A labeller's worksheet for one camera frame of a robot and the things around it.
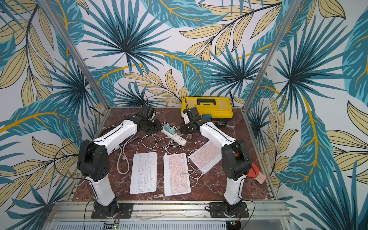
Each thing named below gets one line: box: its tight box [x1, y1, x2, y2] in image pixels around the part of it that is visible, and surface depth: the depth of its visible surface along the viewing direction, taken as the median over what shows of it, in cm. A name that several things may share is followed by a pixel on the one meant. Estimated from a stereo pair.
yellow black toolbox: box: [181, 96, 234, 127], surface depth 100 cm
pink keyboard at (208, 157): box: [189, 140, 223, 174], surface depth 94 cm
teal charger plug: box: [163, 123, 176, 135], surface depth 100 cm
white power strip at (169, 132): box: [160, 123, 187, 147], surface depth 101 cm
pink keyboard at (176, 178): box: [163, 153, 191, 196], surface depth 87 cm
